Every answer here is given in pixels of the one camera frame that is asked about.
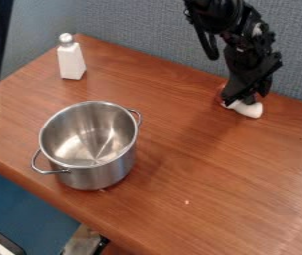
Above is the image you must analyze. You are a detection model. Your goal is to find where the stainless steel pot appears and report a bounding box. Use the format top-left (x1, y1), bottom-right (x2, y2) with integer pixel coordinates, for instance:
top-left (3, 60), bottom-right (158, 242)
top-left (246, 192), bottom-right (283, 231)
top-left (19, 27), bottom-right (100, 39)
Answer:
top-left (31, 101), bottom-right (143, 190)

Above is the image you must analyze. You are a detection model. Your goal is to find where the white salt shaker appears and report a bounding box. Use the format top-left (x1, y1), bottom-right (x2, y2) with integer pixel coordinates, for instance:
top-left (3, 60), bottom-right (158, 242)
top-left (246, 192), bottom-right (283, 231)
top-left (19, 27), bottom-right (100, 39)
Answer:
top-left (57, 33), bottom-right (87, 80)

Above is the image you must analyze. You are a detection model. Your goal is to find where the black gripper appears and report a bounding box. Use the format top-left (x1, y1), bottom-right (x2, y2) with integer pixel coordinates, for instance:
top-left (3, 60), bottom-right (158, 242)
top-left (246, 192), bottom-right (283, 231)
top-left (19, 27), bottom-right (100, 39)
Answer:
top-left (221, 23), bottom-right (282, 106)

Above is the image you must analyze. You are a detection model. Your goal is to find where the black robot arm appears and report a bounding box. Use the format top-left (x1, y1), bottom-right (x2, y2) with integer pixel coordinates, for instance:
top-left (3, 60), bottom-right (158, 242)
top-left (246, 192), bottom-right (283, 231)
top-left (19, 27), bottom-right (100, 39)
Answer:
top-left (183, 0), bottom-right (282, 107)

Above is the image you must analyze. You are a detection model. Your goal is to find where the red and white toy mushroom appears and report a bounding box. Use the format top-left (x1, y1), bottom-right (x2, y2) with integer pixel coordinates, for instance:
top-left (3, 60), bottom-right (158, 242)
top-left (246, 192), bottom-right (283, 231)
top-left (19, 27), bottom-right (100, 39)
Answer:
top-left (217, 83), bottom-right (265, 120)

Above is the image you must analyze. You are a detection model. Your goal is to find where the grey table leg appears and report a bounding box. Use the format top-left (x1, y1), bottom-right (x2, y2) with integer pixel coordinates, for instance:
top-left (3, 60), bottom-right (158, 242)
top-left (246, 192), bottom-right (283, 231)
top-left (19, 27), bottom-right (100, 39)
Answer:
top-left (60, 224), bottom-right (110, 255)

